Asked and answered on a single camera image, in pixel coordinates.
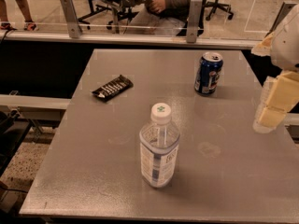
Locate black equipment at left edge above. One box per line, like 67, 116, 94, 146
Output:
0, 110, 31, 175

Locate black office chair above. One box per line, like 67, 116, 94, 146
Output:
205, 0, 234, 21
78, 0, 140, 32

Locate black office chair right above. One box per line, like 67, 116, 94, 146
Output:
205, 0, 234, 21

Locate seated person grey sweater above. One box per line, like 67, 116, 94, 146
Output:
125, 0, 191, 36

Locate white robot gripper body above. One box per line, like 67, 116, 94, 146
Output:
270, 5, 299, 71

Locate standing person legs orange shoes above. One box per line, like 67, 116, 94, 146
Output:
0, 0, 38, 32

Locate clear water bottle white cap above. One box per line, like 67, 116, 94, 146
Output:
139, 103, 180, 188

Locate right metal glass bracket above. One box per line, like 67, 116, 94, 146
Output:
267, 1, 299, 35

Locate left metal glass bracket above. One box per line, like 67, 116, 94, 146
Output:
60, 0, 81, 38

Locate black snack bar wrapper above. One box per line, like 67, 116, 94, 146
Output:
92, 75, 134, 103

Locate metal glass bracket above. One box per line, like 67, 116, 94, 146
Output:
186, 0, 203, 43
267, 1, 299, 35
60, 0, 81, 38

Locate middle metal glass bracket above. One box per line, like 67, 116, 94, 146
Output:
186, 0, 203, 43

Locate blue pepsi can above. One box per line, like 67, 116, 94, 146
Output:
194, 51, 223, 95

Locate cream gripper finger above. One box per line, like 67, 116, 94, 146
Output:
253, 71, 299, 133
251, 33, 274, 57

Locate black office chair left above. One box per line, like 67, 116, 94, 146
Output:
78, 0, 140, 32

